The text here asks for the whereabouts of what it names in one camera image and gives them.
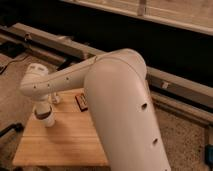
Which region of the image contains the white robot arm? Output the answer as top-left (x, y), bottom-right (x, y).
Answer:
top-left (20, 49), bottom-right (171, 171)

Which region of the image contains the white plastic bottle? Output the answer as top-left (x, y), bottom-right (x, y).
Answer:
top-left (51, 93), bottom-right (61, 104)

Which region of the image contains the black object floor left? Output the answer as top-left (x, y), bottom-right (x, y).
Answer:
top-left (0, 123), bottom-right (24, 137)

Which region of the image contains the wooden board table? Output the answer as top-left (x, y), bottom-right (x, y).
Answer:
top-left (13, 89), bottom-right (108, 166)

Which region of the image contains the blue object right edge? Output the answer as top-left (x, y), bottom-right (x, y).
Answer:
top-left (205, 144), bottom-right (213, 167)

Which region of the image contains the black cable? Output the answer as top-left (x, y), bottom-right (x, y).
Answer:
top-left (0, 53), bottom-right (31, 76)

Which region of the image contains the metal window rail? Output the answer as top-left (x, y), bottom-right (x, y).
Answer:
top-left (0, 23), bottom-right (213, 125)

